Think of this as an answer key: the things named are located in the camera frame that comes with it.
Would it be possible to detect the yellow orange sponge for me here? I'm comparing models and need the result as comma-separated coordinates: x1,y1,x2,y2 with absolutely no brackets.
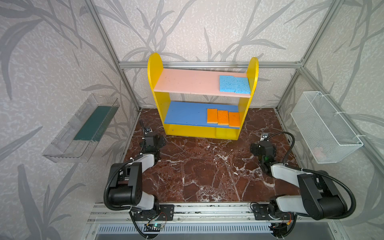
229,112,241,128

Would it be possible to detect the orange yellow sponge floor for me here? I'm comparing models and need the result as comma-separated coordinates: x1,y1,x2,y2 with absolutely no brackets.
218,110,229,126

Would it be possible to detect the blue sponge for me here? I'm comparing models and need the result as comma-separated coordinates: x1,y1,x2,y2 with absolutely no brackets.
220,76,236,93
234,77,251,95

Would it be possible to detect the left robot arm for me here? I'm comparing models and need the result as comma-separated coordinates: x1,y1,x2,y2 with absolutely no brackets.
103,120,166,221

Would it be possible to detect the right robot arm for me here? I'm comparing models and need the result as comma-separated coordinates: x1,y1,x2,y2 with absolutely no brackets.
250,132,357,220

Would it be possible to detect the yellow shelf unit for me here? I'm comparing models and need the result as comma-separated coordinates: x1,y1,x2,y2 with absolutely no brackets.
148,53,259,139

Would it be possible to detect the right controller board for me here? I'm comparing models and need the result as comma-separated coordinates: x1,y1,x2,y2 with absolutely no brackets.
270,224,291,239

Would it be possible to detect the controller board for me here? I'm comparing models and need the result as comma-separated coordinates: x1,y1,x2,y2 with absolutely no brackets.
270,224,291,239
144,222,166,233

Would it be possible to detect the left controller board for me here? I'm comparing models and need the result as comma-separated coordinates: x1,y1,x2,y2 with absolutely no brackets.
144,222,166,233

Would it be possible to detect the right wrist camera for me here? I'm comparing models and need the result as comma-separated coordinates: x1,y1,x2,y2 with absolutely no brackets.
261,133,270,141

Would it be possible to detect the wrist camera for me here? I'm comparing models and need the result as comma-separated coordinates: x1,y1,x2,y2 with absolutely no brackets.
143,127,153,135
261,133,270,141

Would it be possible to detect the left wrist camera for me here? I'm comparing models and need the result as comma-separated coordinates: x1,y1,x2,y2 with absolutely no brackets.
143,127,153,135

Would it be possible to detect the white wire mesh basket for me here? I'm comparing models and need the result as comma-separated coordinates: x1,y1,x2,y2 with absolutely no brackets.
291,91,364,164

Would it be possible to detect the clear plastic wall bin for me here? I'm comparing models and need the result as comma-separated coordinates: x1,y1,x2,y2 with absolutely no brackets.
43,94,120,163

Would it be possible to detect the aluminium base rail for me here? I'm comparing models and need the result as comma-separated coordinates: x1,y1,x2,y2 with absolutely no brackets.
81,202,349,240

